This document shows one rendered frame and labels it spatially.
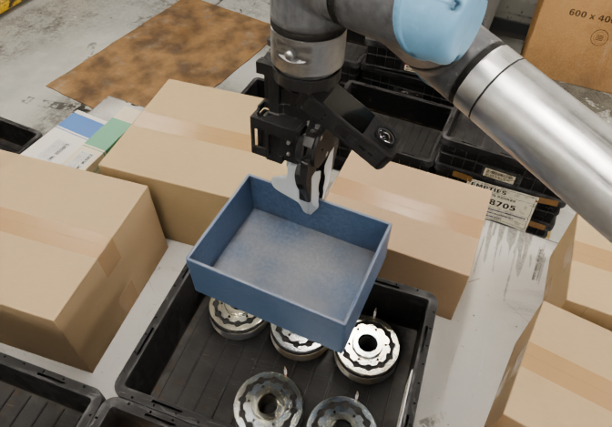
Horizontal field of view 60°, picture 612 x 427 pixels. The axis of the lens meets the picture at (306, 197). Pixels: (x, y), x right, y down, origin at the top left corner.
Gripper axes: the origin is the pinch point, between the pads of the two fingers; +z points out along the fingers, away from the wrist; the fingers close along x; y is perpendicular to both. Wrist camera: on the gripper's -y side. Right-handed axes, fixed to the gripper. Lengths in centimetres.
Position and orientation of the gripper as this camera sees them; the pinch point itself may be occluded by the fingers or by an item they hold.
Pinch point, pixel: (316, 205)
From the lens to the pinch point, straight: 67.6
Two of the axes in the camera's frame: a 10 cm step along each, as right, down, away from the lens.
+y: -9.0, -3.3, 2.9
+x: -4.4, 6.2, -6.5
